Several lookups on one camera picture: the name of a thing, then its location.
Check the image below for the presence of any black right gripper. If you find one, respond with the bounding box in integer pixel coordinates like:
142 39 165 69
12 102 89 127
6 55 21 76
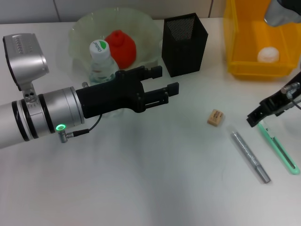
246 70 301 128

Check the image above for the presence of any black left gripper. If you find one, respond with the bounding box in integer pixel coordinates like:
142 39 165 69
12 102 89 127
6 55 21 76
76 65 181 119

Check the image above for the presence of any green utility knife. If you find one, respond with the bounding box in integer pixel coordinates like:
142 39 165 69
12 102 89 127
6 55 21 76
256 120 301 175

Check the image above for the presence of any grey pen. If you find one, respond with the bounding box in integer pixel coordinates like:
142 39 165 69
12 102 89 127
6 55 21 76
227 126 271 184

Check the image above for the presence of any orange fruit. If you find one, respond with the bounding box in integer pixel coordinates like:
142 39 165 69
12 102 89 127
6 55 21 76
104 30 137 69

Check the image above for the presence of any beige eraser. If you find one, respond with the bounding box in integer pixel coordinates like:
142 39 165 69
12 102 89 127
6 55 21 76
206 109 224 127

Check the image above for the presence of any white paper ball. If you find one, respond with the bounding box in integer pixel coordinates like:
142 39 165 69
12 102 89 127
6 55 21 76
257 46 281 63

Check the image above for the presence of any clear green-label water bottle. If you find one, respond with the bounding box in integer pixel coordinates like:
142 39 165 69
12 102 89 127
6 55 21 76
88 40 125 120

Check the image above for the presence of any black mesh pen holder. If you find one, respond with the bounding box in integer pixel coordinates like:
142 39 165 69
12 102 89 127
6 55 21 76
161 13 209 78

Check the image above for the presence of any pale green glass fruit bowl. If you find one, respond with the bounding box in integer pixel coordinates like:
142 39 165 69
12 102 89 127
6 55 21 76
68 7 161 82

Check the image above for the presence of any yellow plastic bin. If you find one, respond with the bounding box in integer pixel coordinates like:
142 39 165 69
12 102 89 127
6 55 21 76
222 0 301 82

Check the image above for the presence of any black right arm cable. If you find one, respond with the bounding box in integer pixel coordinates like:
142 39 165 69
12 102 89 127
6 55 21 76
281 82 301 105

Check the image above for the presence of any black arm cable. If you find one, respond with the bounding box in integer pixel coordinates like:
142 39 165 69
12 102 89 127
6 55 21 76
57 81 103 144
281 82 301 105

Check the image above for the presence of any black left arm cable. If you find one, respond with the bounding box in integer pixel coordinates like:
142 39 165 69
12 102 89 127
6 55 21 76
57 81 103 144

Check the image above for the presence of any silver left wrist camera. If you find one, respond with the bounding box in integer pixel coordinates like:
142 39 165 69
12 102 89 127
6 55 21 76
2 33 50 104

